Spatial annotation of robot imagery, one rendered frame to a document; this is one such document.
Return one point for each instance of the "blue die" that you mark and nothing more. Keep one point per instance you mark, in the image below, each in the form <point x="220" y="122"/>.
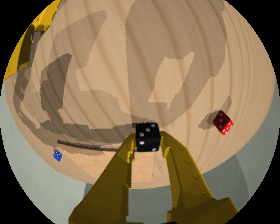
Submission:
<point x="57" y="155"/>

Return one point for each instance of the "black die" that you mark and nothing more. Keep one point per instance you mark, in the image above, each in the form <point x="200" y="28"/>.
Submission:
<point x="148" y="137"/>

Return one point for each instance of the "red die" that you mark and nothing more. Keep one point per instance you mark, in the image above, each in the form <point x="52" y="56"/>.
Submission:
<point x="223" y="123"/>

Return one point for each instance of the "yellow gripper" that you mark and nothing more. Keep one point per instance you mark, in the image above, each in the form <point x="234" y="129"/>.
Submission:
<point x="192" y="201"/>

